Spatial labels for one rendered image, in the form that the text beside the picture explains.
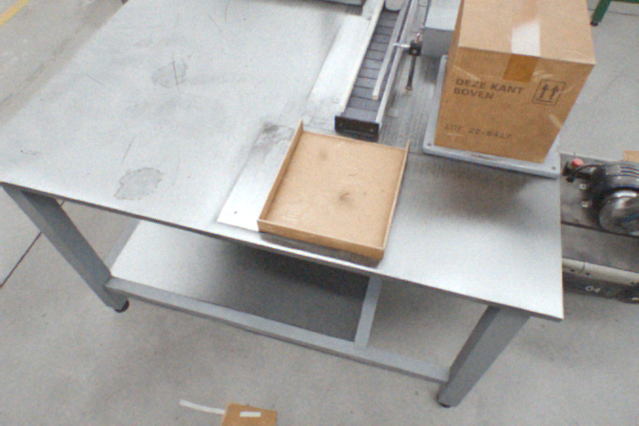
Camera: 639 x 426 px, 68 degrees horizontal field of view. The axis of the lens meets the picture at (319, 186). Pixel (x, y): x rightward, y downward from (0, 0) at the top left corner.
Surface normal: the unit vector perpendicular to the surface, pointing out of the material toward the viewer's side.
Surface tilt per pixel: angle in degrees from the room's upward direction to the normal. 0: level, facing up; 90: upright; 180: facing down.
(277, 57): 0
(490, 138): 90
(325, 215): 0
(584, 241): 0
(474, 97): 90
